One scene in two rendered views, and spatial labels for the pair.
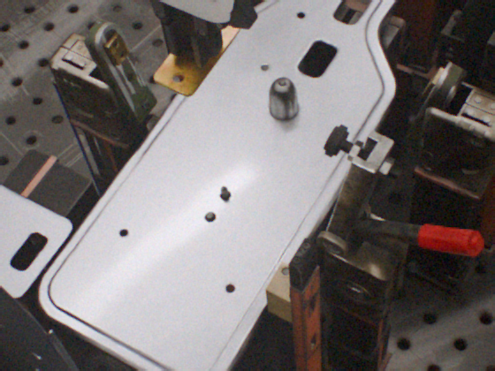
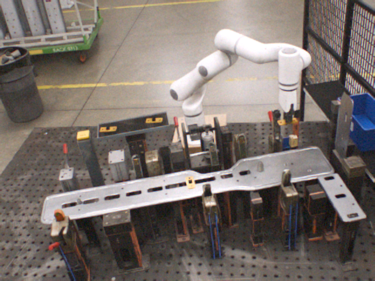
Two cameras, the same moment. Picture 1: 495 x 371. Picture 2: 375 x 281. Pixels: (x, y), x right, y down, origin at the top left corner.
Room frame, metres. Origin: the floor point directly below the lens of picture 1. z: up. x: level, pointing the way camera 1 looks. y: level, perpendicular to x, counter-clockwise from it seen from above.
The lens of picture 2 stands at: (1.87, 0.90, 2.35)
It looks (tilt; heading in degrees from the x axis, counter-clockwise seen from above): 36 degrees down; 229
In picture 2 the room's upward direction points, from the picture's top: 8 degrees counter-clockwise
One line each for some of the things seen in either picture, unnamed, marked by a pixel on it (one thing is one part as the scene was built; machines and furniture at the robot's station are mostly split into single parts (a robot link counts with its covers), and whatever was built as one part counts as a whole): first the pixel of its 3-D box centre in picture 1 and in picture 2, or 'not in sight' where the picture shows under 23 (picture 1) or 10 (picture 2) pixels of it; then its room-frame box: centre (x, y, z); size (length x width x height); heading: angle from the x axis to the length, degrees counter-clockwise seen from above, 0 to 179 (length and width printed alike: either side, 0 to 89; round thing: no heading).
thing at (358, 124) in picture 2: not in sight; (364, 121); (0.09, 0.21, 1.10); 0.30 x 0.17 x 0.13; 51
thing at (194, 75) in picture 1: (197, 49); (287, 120); (0.50, 0.03, 1.25); 0.08 x 0.04 x 0.01; 142
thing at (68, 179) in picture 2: not in sight; (75, 199); (1.23, -0.75, 0.88); 0.11 x 0.10 x 0.36; 52
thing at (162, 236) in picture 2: not in sight; (152, 213); (1.03, -0.39, 0.84); 0.13 x 0.11 x 0.29; 52
